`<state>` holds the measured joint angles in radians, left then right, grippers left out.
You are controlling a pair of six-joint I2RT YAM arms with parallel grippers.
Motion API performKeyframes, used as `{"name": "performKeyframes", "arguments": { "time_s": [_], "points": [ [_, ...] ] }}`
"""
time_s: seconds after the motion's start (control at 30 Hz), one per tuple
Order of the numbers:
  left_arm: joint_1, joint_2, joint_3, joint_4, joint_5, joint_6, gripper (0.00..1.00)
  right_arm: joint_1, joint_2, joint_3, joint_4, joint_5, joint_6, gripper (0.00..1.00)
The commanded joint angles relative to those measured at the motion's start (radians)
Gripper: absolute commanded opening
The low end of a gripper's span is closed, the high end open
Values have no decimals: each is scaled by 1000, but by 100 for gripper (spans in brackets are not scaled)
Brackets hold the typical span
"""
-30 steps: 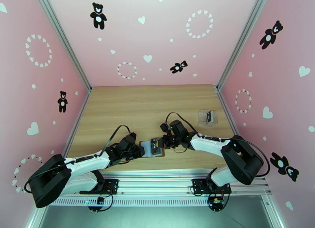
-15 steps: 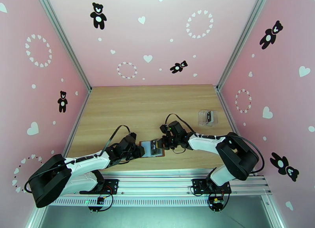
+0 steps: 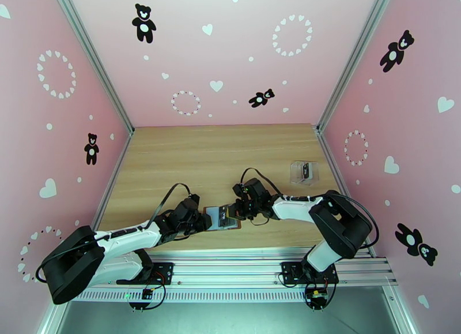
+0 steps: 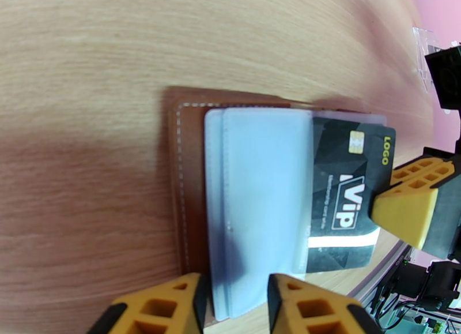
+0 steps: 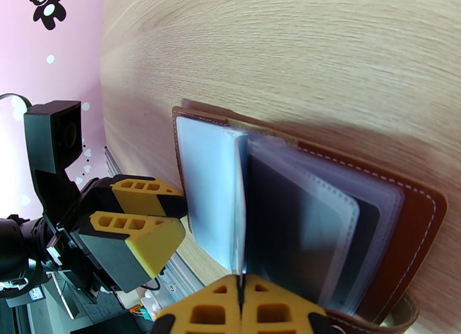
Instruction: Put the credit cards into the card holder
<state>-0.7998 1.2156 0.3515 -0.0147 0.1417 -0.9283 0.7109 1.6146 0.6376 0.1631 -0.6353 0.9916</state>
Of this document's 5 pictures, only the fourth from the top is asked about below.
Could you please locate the brown leather card holder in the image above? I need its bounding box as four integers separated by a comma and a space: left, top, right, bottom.
166, 85, 388, 325

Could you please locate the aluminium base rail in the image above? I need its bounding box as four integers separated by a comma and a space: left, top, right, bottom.
347, 235, 415, 301

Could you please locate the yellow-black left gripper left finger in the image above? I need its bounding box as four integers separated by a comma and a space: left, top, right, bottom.
86, 272, 208, 334

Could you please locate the black VIP credit card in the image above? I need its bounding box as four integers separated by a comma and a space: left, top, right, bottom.
308, 115, 397, 274

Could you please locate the clear acrylic card stand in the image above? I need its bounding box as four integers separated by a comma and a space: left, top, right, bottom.
412, 26, 444, 92

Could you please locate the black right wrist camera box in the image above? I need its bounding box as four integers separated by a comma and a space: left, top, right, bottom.
425, 45, 461, 110

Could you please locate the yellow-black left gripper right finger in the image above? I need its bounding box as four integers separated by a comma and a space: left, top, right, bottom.
267, 273, 383, 334

